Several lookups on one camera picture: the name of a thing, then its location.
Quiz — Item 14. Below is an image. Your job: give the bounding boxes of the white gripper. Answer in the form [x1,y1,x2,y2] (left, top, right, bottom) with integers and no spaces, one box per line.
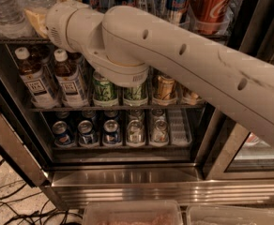
[24,0,91,54]

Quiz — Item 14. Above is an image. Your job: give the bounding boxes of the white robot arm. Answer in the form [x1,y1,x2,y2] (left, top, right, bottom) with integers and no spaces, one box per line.
[44,0,274,147]

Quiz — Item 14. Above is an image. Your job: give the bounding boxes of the left front tea bottle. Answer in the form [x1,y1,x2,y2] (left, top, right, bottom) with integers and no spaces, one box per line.
[15,47,57,109]

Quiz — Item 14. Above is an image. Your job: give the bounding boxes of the tea bottle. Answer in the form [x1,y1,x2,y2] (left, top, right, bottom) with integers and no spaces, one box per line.
[53,49,87,108]
[15,47,57,109]

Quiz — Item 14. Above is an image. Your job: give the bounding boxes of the right front tea bottle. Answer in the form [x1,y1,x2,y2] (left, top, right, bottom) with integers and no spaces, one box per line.
[53,49,87,108]

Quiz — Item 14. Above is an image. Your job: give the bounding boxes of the steel fridge door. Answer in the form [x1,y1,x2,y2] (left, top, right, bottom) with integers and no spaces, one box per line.
[0,45,68,210]

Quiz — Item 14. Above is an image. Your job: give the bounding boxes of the stainless steel fridge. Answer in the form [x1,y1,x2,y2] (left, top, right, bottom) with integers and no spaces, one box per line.
[0,0,274,209]

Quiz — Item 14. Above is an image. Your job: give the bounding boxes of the front left green can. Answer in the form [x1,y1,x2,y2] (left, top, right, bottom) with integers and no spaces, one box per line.
[93,71,117,102]

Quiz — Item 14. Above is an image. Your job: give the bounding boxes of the green can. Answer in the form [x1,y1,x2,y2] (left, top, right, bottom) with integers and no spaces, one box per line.
[123,83,148,106]
[93,71,117,102]

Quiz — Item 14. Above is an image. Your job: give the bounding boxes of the front right green can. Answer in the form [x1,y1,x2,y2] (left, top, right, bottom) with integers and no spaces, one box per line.
[123,83,148,106]

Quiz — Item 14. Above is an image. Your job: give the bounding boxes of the right Red Bull can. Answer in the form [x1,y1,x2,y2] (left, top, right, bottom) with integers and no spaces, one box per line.
[162,0,189,24]

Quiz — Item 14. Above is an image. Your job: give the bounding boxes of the left Pepsi can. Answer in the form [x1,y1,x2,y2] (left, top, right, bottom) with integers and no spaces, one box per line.
[52,121,75,148]

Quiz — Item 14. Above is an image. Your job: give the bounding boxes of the pepsi can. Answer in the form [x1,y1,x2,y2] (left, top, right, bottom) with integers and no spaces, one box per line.
[103,120,122,146]
[52,121,75,148]
[78,120,99,147]

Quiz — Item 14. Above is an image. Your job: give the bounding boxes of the middle Pepsi can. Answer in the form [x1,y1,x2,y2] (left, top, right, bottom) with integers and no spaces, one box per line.
[78,120,99,147]

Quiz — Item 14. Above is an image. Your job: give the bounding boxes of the front left gold can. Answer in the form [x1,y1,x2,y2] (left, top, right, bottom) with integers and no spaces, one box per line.
[154,74,176,104]

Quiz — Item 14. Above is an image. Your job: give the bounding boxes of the gold can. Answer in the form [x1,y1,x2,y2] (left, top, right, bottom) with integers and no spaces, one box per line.
[182,87,201,105]
[154,74,176,104]

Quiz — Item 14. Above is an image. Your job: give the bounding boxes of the right Pepsi can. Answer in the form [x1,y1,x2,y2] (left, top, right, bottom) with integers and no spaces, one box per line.
[103,120,122,146]

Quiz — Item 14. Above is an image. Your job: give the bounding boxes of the front left silver can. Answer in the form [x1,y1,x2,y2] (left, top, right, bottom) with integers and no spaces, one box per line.
[126,120,145,147]

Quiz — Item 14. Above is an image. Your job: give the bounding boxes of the silver can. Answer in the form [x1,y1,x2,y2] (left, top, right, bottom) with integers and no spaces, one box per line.
[126,120,145,147]
[150,120,169,147]

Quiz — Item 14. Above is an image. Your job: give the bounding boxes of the red Coca-Cola can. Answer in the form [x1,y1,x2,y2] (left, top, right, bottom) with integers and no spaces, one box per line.
[190,0,230,35]

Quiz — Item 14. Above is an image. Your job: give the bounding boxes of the front right silver can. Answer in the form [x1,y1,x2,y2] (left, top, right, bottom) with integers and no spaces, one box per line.
[150,120,169,147]

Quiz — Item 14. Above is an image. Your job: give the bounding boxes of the front right gold can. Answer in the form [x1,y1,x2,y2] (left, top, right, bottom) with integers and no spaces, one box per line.
[182,87,201,105]

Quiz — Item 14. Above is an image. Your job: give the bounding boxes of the left clear plastic bin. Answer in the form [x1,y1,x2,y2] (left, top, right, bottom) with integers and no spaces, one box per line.
[82,200,183,225]

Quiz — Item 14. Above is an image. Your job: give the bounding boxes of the clear plastic bin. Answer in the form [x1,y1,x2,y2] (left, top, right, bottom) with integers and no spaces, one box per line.
[82,200,183,225]
[186,205,274,225]

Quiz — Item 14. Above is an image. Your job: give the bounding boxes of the right clear plastic bin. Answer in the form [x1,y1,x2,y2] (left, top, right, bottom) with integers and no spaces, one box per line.
[186,205,274,225]

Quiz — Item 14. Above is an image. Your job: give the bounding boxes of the black floor cables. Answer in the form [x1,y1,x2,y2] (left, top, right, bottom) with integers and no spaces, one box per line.
[0,157,84,225]

